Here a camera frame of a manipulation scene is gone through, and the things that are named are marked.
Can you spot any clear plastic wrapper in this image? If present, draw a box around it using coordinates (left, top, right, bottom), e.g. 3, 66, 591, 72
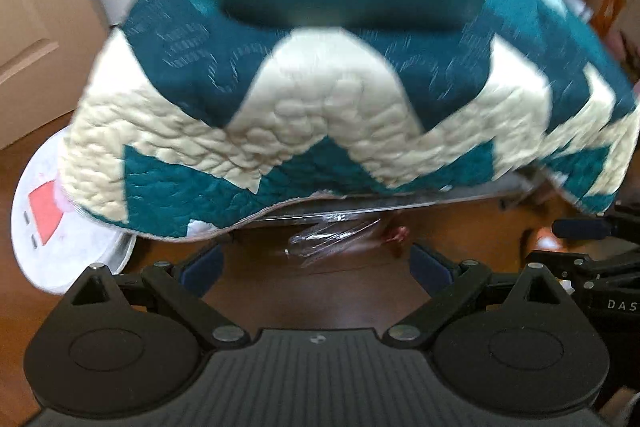
284, 215, 386, 268

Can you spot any white round stool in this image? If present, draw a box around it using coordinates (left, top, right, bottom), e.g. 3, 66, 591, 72
11, 129, 136, 295

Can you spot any teal white zigzag quilt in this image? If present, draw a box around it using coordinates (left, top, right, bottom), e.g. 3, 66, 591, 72
60, 0, 639, 241

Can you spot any beige wooden door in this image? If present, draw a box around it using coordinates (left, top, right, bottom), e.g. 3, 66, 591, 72
1, 0, 107, 146

